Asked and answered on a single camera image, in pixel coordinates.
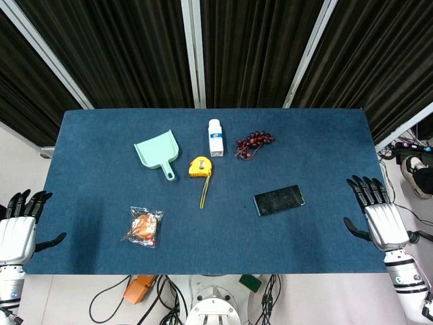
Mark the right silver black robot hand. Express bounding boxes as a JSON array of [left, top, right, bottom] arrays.
[[343, 175, 411, 253]]

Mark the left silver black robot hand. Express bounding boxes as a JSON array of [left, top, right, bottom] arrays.
[[0, 190, 68, 266]]

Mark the black smartphone with teal case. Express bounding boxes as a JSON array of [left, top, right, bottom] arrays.
[[253, 184, 306, 217]]

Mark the black and white sneaker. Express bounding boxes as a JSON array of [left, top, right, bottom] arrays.
[[401, 155, 433, 200]]

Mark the black power strip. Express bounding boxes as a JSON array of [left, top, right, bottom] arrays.
[[394, 141, 433, 153]]

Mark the bagged orange snack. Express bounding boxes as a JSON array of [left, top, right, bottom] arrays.
[[120, 206, 165, 248]]

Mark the orange foot pedal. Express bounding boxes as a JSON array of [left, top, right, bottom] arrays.
[[123, 274, 158, 305]]

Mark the dark red grape bunch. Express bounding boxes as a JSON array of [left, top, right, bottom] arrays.
[[235, 131, 276, 160]]

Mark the mint green plastic dustpan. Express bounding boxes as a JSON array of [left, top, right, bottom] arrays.
[[133, 129, 183, 182]]

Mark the blue felt table cloth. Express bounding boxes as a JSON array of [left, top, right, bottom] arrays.
[[22, 108, 388, 276]]

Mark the white robot torso base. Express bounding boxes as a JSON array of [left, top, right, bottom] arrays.
[[185, 274, 258, 325]]

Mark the white plastic bottle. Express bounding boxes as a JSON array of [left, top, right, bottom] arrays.
[[207, 118, 225, 158]]

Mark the yellow tape measure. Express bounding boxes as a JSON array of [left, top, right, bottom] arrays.
[[188, 156, 214, 209]]

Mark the black pleated curtain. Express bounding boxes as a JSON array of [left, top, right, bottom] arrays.
[[0, 0, 433, 147]]

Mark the grey metal frame post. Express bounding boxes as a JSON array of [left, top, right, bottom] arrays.
[[0, 0, 95, 110], [180, 0, 206, 109], [375, 110, 433, 152], [282, 0, 339, 109]]

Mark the black floor cable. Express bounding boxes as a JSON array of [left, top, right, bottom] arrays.
[[89, 274, 133, 324]]

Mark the black cable bundle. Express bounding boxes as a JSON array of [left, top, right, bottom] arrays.
[[254, 274, 283, 325]]

